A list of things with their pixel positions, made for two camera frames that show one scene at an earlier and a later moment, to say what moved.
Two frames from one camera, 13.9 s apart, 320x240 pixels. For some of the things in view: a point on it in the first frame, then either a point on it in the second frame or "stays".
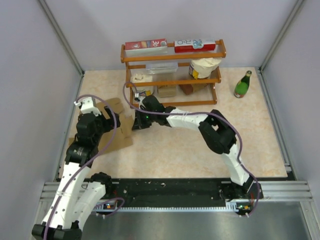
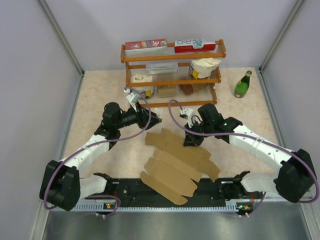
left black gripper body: (103, 124) -> (131, 117)
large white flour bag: (202, 68) stays
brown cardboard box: (116, 137) -> (173, 167)
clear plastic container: (163, 67) stays
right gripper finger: (141, 120) -> (191, 140)
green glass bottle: (242, 86) stays
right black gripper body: (153, 117) -> (206, 127)
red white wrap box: (188, 46) stays
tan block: (167, 91) stays
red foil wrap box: (147, 47) stays
